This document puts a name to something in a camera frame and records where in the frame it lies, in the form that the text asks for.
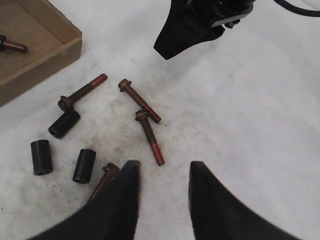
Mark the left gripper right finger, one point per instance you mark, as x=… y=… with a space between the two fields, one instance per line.
x=220 y=212

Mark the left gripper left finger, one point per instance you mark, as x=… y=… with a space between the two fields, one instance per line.
x=112 y=212

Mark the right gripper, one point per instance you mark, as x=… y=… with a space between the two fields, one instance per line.
x=212 y=10

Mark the brown cardboard box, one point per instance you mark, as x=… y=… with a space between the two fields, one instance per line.
x=37 y=37

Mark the copper flange bolt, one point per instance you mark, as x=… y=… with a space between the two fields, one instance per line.
x=105 y=180
x=140 y=100
x=150 y=135
x=80 y=91

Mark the black cylindrical sleeve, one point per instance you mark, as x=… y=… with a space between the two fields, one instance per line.
x=84 y=165
x=63 y=123
x=42 y=157

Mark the copper bolt in black sleeve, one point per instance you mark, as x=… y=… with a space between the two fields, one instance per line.
x=13 y=46

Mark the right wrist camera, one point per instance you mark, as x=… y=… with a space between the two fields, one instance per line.
x=232 y=18

